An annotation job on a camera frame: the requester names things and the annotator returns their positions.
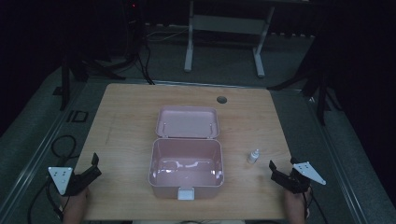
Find left hand-held gripper cable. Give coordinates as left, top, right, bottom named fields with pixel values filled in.
left=27, top=176, right=64, bottom=224

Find dark equipment with red light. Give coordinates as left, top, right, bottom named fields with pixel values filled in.
left=121, top=0, right=148, bottom=60

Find black tripod stand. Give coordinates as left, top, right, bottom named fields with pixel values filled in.
left=266, top=59, right=344, bottom=127
left=51, top=50, right=126, bottom=112

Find person's right hand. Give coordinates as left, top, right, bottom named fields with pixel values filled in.
left=283, top=188, right=313, bottom=216

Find person's left hand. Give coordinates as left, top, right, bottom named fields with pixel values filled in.
left=61, top=187, right=92, bottom=213

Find black background cables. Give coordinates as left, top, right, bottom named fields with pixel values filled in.
left=135, top=26, right=190, bottom=86

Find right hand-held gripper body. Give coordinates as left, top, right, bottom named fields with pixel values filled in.
left=270, top=161, right=327, bottom=194

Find pink plastic box with lid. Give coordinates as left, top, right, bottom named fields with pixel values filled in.
left=148, top=105, right=225, bottom=201

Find hand-held gripper cable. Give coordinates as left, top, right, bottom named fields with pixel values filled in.
left=301, top=186, right=329, bottom=224
left=27, top=176, right=64, bottom=224

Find right hand-held gripper cable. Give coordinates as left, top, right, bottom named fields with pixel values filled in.
left=301, top=186, right=329, bottom=224

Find black looped floor cable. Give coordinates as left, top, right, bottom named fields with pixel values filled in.
left=50, top=134, right=78, bottom=161

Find small white dropper bottle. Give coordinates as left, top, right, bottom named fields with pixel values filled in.
left=247, top=148, right=261, bottom=165

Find white metal stand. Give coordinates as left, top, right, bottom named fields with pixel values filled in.
left=184, top=0, right=276, bottom=78

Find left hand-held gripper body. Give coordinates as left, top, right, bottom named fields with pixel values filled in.
left=48, top=165, right=103, bottom=197

